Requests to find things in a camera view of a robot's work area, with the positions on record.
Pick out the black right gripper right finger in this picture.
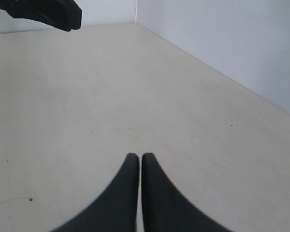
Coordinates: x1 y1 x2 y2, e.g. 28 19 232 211
141 153 228 232

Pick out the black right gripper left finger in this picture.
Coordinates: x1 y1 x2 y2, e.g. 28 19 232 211
54 153 139 232

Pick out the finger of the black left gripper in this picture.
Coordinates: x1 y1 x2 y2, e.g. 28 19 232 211
0 0 82 31

